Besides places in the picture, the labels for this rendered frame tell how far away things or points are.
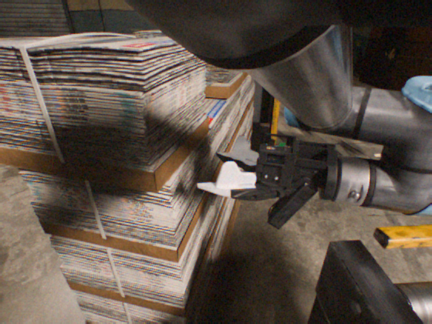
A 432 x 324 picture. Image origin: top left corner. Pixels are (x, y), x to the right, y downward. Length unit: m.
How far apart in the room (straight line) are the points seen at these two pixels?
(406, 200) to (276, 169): 0.18
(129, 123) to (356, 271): 0.38
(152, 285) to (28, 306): 0.86
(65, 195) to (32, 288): 0.96
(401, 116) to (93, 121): 0.43
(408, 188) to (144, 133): 0.38
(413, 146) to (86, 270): 0.79
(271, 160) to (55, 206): 0.52
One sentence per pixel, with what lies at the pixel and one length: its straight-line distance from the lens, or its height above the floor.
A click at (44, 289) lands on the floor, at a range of 1.55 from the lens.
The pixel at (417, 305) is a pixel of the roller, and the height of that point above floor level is 0.80.
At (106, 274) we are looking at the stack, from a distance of 0.82.
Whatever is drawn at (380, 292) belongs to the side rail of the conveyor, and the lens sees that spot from 0.41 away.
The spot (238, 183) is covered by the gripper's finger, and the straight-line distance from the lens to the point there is 0.40.
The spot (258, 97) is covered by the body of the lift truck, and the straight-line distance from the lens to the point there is 2.29.
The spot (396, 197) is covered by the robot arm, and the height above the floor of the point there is 0.88.
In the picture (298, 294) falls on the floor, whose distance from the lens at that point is 1.36.
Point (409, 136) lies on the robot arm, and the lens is 0.40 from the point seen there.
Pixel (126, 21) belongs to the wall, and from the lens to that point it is 7.65.
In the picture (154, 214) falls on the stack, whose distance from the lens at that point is 0.56.
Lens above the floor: 1.09
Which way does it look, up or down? 29 degrees down
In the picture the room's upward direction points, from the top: straight up
